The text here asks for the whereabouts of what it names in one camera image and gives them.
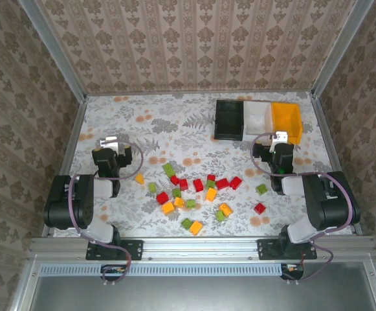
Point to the yellow lego wedge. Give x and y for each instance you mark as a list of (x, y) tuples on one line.
[(139, 178)]

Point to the white plastic bin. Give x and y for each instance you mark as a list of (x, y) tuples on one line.
[(255, 121)]

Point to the yellow plastic bin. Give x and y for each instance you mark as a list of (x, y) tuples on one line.
[(286, 120)]

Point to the black plastic bin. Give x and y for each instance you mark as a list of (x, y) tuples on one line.
[(228, 120)]

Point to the small red lego brick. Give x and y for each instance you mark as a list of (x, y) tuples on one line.
[(174, 180), (211, 177)]

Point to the yellow lego brick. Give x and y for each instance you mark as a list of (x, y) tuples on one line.
[(211, 194), (196, 227), (168, 208), (179, 202), (225, 209)]

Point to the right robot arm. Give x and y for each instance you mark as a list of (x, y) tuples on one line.
[(323, 201)]

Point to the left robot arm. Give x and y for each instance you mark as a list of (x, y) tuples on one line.
[(77, 201)]

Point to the long green lego brick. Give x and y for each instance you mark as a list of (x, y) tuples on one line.
[(167, 169)]

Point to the floral patterned table cover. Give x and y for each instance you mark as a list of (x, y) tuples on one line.
[(174, 129)]

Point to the grey metal sheet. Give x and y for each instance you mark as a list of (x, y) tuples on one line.
[(200, 294)]

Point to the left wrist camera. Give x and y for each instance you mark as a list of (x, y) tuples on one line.
[(108, 141)]

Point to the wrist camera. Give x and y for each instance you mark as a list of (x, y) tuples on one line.
[(108, 141), (280, 136)]

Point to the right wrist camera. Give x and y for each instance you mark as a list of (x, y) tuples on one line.
[(280, 136)]

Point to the thin aluminium frame rail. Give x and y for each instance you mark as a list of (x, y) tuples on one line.
[(200, 93)]

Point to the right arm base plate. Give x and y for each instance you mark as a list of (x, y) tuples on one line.
[(267, 249)]

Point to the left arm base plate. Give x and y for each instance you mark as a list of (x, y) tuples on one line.
[(134, 249)]

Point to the wide aluminium frame rail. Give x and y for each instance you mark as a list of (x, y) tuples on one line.
[(200, 247)]

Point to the aluminium frame post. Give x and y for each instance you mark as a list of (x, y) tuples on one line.
[(51, 48), (339, 48)]

